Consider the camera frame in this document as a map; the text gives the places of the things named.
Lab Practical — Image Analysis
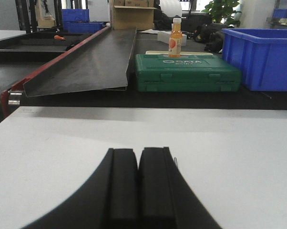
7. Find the blue crate on far table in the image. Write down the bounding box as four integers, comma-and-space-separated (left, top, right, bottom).
61, 9, 106, 34

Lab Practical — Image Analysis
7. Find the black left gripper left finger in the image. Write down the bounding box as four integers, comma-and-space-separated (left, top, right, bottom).
26, 148, 138, 229

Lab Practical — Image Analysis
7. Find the long dark metal tray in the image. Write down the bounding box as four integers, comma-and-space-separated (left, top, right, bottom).
23, 27, 137, 97

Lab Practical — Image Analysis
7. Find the red framed workbench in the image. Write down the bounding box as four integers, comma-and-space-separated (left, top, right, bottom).
0, 27, 111, 118

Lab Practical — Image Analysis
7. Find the large blue plastic bin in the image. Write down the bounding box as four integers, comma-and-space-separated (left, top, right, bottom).
222, 29, 287, 92

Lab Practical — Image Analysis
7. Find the cream flat board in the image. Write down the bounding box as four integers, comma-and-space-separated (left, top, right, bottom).
145, 51, 213, 56

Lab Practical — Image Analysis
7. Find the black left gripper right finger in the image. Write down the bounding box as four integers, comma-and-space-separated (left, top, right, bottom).
139, 147, 220, 229

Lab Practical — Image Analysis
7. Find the green plastic tool case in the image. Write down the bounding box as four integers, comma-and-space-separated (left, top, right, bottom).
135, 54, 242, 92

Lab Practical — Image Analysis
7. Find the orange juice bottle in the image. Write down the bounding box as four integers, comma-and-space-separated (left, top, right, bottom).
168, 18, 183, 57

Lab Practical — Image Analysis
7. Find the open cardboard box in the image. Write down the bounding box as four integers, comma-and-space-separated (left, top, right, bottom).
112, 6, 156, 31

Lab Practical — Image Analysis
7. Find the orange handled tool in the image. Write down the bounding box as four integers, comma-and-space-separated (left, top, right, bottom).
54, 35, 65, 41

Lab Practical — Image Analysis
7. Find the green potted plant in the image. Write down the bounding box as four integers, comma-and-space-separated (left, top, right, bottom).
202, 0, 242, 27

